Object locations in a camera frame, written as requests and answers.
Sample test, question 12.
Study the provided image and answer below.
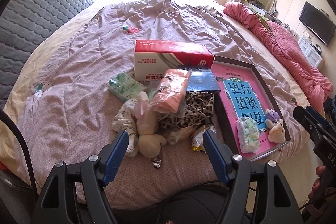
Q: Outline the person's right hand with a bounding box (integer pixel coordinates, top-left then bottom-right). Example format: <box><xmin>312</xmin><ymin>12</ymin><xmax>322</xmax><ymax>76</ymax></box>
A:
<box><xmin>312</xmin><ymin>166</ymin><xmax>326</xmax><ymax>198</ymax></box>

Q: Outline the pink quilt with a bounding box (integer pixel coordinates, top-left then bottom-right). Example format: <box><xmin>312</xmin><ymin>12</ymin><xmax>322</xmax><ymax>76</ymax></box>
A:
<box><xmin>223</xmin><ymin>1</ymin><xmax>334</xmax><ymax>109</ymax></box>

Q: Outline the dressing table with clutter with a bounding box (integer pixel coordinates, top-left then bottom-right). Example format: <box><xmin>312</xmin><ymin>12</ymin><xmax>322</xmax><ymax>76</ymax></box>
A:
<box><xmin>241</xmin><ymin>0</ymin><xmax>300</xmax><ymax>38</ymax></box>

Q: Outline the purple printed blanket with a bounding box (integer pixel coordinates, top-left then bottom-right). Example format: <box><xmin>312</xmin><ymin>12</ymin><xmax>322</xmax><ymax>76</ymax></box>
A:
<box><xmin>16</xmin><ymin>0</ymin><xmax>300</xmax><ymax>210</ymax></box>

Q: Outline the beige plush rabbit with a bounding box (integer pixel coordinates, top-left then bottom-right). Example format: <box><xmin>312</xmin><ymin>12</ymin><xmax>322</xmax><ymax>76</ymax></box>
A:
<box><xmin>133</xmin><ymin>91</ymin><xmax>167</xmax><ymax>169</ymax></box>

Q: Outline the white patterned baby cloth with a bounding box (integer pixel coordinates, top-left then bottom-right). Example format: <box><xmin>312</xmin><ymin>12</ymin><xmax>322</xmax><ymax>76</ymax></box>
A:
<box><xmin>112</xmin><ymin>98</ymin><xmax>143</xmax><ymax>156</ymax></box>

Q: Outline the small plush bunny keychain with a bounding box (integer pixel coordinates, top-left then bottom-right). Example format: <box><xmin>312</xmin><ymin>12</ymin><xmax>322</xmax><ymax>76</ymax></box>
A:
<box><xmin>265</xmin><ymin>109</ymin><xmax>286</xmax><ymax>143</ymax></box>

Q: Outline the leopard print cloth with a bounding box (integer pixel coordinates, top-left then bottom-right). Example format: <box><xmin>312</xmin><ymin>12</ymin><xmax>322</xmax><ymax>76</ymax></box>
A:
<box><xmin>159</xmin><ymin>91</ymin><xmax>215</xmax><ymax>130</ymax></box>

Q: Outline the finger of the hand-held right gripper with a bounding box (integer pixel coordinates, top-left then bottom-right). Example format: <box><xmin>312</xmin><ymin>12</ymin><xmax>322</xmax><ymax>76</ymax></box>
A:
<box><xmin>293</xmin><ymin>106</ymin><xmax>336</xmax><ymax>146</ymax></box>

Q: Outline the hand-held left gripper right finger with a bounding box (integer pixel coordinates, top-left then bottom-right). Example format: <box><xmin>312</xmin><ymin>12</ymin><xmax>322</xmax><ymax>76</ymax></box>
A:
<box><xmin>203</xmin><ymin>129</ymin><xmax>305</xmax><ymax>224</ymax></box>

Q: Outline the white drawer cabinet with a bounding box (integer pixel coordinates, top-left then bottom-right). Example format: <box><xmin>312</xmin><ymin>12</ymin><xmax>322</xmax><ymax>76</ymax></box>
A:
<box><xmin>298</xmin><ymin>36</ymin><xmax>326</xmax><ymax>68</ymax></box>

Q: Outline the dark blue box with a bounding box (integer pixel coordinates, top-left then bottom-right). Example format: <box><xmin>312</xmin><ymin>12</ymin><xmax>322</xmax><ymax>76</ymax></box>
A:
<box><xmin>178</xmin><ymin>65</ymin><xmax>220</xmax><ymax>93</ymax></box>

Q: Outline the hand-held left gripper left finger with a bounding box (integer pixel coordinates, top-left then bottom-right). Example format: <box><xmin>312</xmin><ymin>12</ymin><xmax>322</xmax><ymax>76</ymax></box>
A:
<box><xmin>33</xmin><ymin>130</ymin><xmax>129</xmax><ymax>224</ymax></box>

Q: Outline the red and white tissue box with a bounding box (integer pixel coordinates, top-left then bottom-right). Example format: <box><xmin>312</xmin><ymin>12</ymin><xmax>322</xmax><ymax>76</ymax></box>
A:
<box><xmin>133</xmin><ymin>39</ymin><xmax>214</xmax><ymax>81</ymax></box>

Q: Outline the green cloth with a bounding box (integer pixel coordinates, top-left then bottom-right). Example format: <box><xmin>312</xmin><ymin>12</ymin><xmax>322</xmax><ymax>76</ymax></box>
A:
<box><xmin>252</xmin><ymin>10</ymin><xmax>271</xmax><ymax>30</ymax></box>

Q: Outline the green tissue pack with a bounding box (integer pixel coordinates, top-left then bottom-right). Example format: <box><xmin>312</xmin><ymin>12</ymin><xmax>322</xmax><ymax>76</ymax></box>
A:
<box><xmin>106</xmin><ymin>71</ymin><xmax>147</xmax><ymax>102</ymax></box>

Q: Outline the black flat television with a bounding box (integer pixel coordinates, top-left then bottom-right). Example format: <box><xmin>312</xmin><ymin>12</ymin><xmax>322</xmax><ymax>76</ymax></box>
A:
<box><xmin>299</xmin><ymin>1</ymin><xmax>336</xmax><ymax>46</ymax></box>

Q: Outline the grey quilted headboard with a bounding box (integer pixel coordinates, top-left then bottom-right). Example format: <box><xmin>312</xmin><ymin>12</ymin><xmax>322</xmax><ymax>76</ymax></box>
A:
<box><xmin>0</xmin><ymin>0</ymin><xmax>116</xmax><ymax>109</ymax></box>

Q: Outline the yellow snack packet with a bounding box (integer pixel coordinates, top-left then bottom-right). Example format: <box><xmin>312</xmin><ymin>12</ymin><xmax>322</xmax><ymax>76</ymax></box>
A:
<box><xmin>190</xmin><ymin>126</ymin><xmax>210</xmax><ymax>152</ymax></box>

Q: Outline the black cable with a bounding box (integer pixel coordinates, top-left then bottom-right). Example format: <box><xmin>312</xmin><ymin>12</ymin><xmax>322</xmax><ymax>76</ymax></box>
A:
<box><xmin>0</xmin><ymin>109</ymin><xmax>40</xmax><ymax>203</ymax></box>

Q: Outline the dark tray with pink base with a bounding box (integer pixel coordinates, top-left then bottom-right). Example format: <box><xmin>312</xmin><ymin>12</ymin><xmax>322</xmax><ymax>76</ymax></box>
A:
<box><xmin>210</xmin><ymin>55</ymin><xmax>292</xmax><ymax>161</ymax></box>

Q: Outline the pink cloth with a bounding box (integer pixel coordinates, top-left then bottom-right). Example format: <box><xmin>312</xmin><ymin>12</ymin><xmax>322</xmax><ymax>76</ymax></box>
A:
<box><xmin>149</xmin><ymin>69</ymin><xmax>192</xmax><ymax>113</ymax></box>

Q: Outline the vanity mirror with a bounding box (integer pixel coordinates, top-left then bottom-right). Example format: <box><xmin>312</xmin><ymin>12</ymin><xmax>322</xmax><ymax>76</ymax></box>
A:
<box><xmin>259</xmin><ymin>0</ymin><xmax>277</xmax><ymax>14</ymax></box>

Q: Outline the small white tissue pack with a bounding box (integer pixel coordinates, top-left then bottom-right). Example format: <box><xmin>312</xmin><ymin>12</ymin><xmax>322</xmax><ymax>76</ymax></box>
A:
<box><xmin>236</xmin><ymin>117</ymin><xmax>260</xmax><ymax>153</ymax></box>

